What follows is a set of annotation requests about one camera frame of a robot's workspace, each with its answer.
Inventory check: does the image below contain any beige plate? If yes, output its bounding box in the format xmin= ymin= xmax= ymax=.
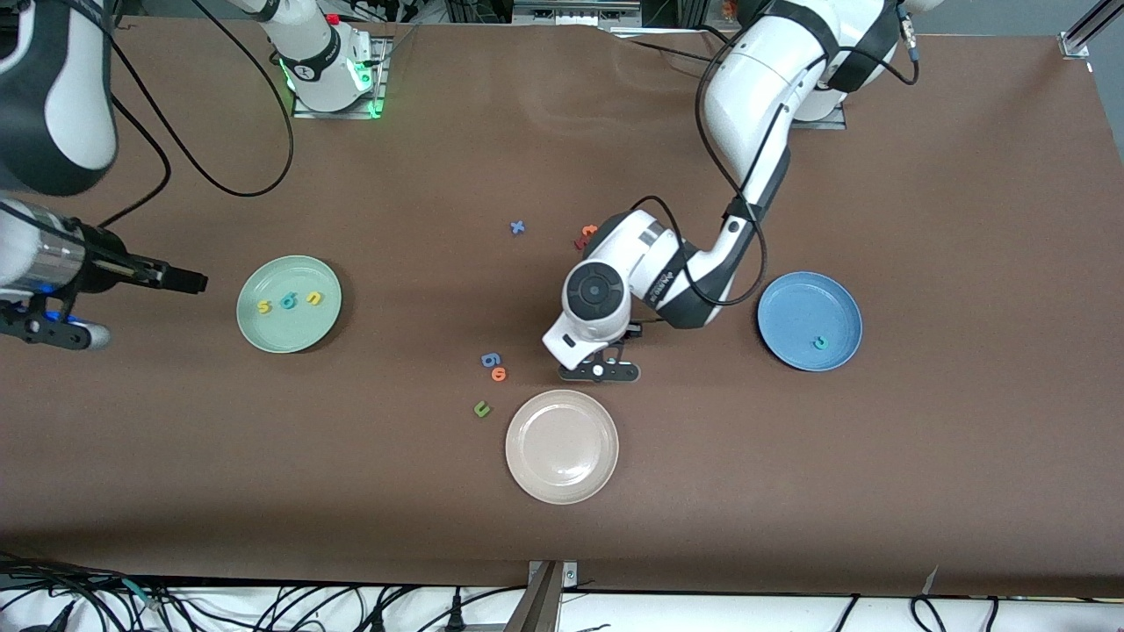
xmin=505 ymin=390 xmax=620 ymax=506

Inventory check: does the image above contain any blue plate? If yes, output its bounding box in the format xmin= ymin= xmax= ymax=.
xmin=757 ymin=271 xmax=863 ymax=372

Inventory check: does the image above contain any silver perforated metal rail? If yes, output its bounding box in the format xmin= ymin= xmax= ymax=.
xmin=514 ymin=0 xmax=642 ymax=23

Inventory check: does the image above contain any brown table cover sheet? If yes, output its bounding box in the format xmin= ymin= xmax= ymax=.
xmin=0 ymin=16 xmax=1124 ymax=598

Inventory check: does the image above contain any black looped cable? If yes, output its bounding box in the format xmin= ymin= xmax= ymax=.
xmin=909 ymin=595 xmax=998 ymax=632

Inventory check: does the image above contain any light green plate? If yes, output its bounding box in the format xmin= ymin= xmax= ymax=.
xmin=236 ymin=255 xmax=342 ymax=354

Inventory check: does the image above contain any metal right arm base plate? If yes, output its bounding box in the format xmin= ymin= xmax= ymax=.
xmin=292 ymin=35 xmax=392 ymax=119

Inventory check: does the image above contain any aluminium profile beam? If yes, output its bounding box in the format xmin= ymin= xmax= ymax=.
xmin=505 ymin=560 xmax=580 ymax=632

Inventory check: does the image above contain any black base cable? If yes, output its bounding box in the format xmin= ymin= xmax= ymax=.
xmin=610 ymin=25 xmax=734 ymax=69

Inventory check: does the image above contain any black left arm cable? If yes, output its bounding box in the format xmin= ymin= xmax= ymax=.
xmin=637 ymin=18 xmax=921 ymax=330

